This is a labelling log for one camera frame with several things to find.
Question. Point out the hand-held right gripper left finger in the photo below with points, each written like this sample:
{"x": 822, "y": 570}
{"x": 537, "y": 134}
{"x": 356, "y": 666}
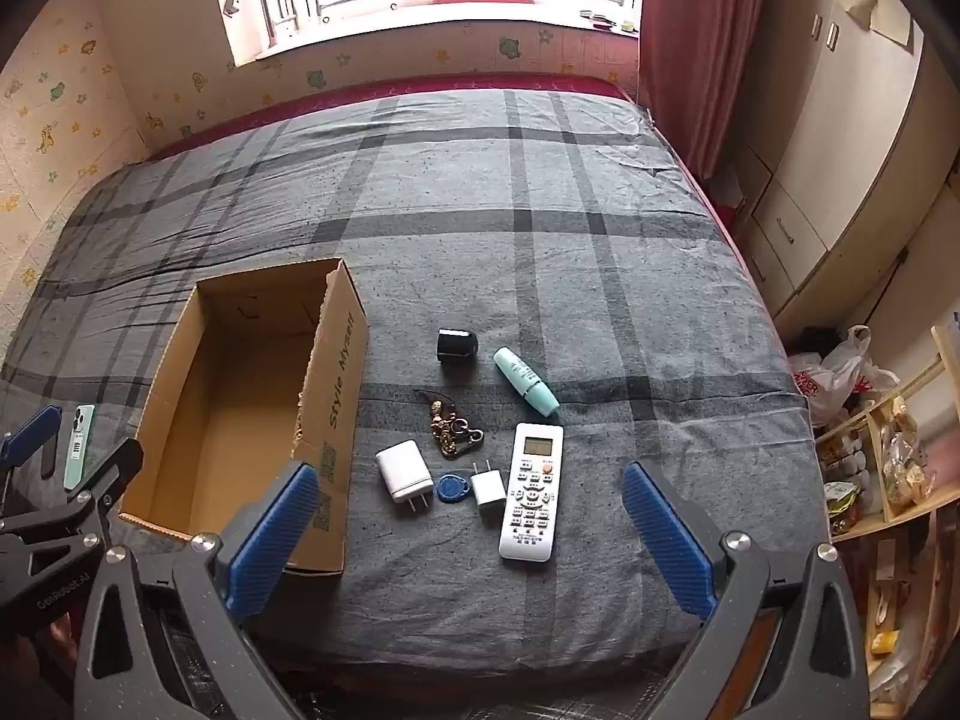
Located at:
{"x": 270, "y": 532}

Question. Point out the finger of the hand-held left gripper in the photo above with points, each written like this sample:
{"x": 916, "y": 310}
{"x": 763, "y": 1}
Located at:
{"x": 30, "y": 431}
{"x": 112, "y": 476}

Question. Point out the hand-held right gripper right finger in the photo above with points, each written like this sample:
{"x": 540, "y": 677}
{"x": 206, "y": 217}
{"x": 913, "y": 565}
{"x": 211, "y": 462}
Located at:
{"x": 667, "y": 540}

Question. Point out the brown cardboard box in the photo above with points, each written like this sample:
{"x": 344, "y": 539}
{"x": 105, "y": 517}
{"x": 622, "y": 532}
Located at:
{"x": 225, "y": 405}

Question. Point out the white remote control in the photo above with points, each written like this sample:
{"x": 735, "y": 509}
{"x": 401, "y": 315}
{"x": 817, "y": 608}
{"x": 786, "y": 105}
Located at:
{"x": 532, "y": 495}

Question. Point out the large white charger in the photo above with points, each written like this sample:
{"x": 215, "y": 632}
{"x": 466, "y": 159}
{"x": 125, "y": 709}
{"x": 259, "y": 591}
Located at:
{"x": 401, "y": 469}

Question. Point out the small white charger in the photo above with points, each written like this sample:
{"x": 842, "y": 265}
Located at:
{"x": 489, "y": 495}

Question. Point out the mint green tube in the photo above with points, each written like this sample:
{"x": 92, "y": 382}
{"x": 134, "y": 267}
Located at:
{"x": 525, "y": 382}

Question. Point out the mint green phone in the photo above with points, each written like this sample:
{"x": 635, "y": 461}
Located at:
{"x": 79, "y": 450}

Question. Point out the green packet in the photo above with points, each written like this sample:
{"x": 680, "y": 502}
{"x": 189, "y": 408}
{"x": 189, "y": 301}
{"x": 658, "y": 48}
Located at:
{"x": 841, "y": 502}

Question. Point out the white plastic bag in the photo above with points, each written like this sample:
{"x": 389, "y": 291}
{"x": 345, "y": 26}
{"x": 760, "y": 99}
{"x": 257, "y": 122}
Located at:
{"x": 832, "y": 382}

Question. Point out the clear snack bag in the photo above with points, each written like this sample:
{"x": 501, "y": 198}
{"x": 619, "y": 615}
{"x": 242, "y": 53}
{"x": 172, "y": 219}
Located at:
{"x": 904, "y": 465}

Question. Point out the small black box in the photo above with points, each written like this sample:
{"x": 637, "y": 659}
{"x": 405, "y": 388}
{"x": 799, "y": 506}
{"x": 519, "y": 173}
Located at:
{"x": 457, "y": 345}

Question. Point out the grey plaid bed sheet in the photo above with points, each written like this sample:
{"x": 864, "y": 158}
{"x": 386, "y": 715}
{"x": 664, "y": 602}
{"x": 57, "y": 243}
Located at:
{"x": 525, "y": 240}

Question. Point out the wooden shelf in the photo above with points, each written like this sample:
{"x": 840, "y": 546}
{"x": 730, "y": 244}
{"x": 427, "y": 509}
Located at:
{"x": 946, "y": 349}

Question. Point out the cream wardrobe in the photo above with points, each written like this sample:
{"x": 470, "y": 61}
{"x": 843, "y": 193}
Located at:
{"x": 840, "y": 165}

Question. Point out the red curtain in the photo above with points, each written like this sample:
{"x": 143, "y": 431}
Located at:
{"x": 697, "y": 52}

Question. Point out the white paper bag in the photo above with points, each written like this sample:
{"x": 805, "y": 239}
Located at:
{"x": 889, "y": 15}

